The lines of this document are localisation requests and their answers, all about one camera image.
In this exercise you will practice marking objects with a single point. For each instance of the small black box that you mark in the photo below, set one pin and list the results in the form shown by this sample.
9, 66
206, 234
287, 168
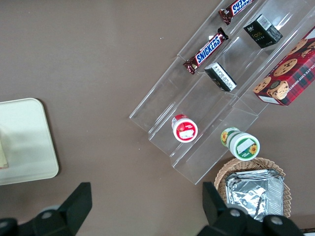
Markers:
262, 32
221, 77

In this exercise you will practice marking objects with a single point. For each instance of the red lid yoghurt cup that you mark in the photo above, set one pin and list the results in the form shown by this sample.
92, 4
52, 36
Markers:
185, 130

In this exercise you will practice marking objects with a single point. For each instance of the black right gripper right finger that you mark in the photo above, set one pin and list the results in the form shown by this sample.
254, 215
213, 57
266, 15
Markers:
233, 223

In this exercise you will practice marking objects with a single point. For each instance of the beige plastic tray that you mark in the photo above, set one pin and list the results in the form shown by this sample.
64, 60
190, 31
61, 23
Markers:
27, 142

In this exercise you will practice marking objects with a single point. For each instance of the stacked aluminium foil containers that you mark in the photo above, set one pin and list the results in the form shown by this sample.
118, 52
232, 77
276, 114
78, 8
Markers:
256, 194

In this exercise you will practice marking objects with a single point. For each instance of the clear acrylic step display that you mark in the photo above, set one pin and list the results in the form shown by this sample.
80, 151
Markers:
214, 105

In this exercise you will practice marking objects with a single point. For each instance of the green lid yoghurt cup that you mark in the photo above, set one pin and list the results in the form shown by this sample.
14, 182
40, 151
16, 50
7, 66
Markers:
243, 146

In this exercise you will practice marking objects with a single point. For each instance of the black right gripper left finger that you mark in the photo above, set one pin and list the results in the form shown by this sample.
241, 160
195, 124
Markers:
49, 221

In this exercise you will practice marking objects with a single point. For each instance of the red tartan cookie box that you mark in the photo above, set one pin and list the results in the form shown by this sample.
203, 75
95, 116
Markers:
292, 73

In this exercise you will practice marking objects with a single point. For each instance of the snickers chocolate bar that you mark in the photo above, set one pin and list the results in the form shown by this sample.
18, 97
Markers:
206, 50
236, 8

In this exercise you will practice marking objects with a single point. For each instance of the light wicker basket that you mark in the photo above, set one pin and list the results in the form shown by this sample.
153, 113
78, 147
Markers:
221, 175

